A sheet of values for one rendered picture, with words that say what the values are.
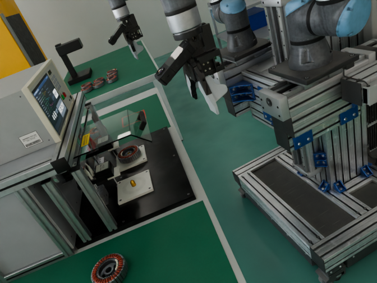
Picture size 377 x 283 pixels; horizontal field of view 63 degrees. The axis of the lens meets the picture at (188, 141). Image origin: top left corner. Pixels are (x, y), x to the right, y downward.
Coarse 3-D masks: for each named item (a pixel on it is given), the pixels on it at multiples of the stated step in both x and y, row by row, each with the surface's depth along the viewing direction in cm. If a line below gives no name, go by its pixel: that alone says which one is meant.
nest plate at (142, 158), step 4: (140, 148) 154; (144, 148) 153; (144, 152) 149; (140, 156) 147; (144, 156) 146; (136, 160) 145; (140, 160) 144; (144, 160) 143; (120, 164) 147; (124, 164) 146; (128, 164) 144; (132, 164) 143; (136, 164) 143; (120, 168) 143; (124, 168) 143
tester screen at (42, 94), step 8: (48, 80) 117; (40, 88) 105; (48, 88) 113; (40, 96) 102; (48, 96) 110; (40, 104) 99; (48, 104) 106; (56, 104) 114; (48, 112) 103; (56, 112) 111; (56, 120) 108
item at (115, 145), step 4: (112, 144) 142; (116, 144) 143; (100, 148) 140; (104, 148) 140; (108, 148) 141; (112, 148) 142; (92, 152) 141; (96, 152) 140; (100, 152) 141; (88, 156) 140; (92, 156) 141; (96, 156) 145; (96, 160) 143
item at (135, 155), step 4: (124, 148) 152; (128, 148) 151; (132, 148) 150; (136, 148) 147; (120, 152) 149; (124, 152) 150; (128, 152) 149; (132, 152) 146; (136, 152) 145; (140, 152) 148; (120, 156) 146; (124, 156) 145; (128, 156) 143; (132, 156) 144; (136, 156) 145; (120, 160) 145; (124, 160) 144; (128, 160) 144; (132, 160) 144
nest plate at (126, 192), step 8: (136, 176) 133; (144, 176) 131; (120, 184) 132; (128, 184) 130; (136, 184) 128; (144, 184) 126; (152, 184) 126; (120, 192) 127; (128, 192) 125; (136, 192) 124; (144, 192) 122; (120, 200) 122; (128, 200) 122
